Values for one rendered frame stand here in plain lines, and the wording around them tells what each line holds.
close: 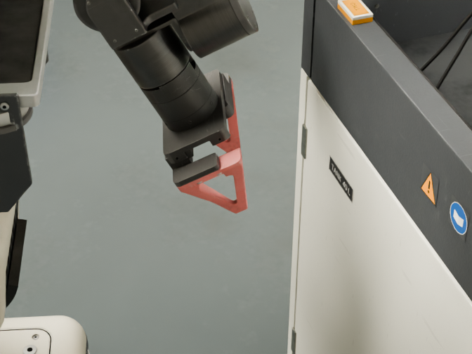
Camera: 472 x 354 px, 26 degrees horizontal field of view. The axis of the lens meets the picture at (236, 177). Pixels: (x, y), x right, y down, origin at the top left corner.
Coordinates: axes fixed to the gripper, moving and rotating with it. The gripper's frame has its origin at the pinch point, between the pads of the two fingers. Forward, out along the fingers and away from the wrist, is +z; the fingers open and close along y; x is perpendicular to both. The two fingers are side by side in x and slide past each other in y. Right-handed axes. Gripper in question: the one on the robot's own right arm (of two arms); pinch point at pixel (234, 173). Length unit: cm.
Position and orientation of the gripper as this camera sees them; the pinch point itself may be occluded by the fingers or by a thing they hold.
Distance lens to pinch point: 104.2
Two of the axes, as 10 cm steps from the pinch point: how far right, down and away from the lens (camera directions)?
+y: -0.7, -6.3, 7.7
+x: -8.9, 3.9, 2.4
